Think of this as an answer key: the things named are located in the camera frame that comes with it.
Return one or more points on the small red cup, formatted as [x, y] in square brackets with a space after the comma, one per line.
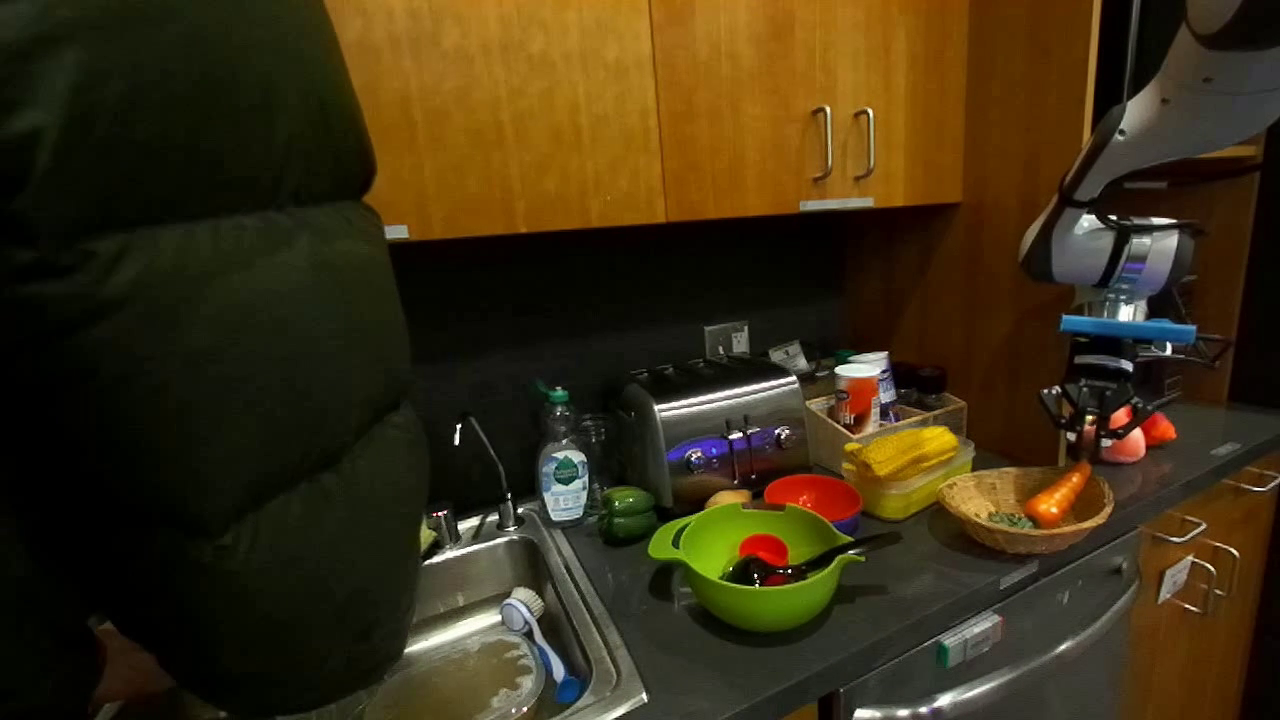
[765, 548]

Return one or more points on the black spoon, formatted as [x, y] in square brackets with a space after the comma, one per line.
[798, 570]

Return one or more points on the wooden condiment tray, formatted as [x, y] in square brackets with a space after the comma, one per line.
[831, 440]

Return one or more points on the chrome sink faucet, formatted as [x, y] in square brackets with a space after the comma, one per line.
[473, 491]

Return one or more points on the white red-label canister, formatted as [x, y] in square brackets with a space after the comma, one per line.
[856, 396]

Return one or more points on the steel kitchen sink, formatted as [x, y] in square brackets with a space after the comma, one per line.
[463, 663]

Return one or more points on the green bell pepper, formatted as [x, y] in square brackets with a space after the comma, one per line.
[627, 515]

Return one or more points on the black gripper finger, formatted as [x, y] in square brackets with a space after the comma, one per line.
[1062, 418]
[1148, 412]

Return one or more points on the dish soap bottle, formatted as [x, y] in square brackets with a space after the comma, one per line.
[560, 463]

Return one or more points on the red bowl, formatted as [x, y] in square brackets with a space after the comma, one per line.
[820, 494]

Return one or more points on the orange carrot with green top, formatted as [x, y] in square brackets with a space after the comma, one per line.
[1048, 506]

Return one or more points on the stainless dishwasher front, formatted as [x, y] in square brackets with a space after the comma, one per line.
[1008, 639]

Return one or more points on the blue dish brush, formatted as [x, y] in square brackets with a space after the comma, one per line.
[520, 612]

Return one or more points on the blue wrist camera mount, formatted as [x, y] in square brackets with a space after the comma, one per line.
[1129, 329]

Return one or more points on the person in dark jacket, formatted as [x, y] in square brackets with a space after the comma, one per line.
[209, 457]

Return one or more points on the green mixing bowl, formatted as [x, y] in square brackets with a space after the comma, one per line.
[706, 544]

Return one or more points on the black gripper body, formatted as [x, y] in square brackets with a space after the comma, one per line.
[1107, 376]

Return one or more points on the woven wicker basket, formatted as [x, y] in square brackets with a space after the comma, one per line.
[979, 499]

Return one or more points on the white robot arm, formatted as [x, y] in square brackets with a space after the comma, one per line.
[1213, 85]

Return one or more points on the silver toaster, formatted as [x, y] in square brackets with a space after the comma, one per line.
[692, 431]

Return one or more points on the clear plastic container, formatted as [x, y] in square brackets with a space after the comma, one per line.
[908, 494]

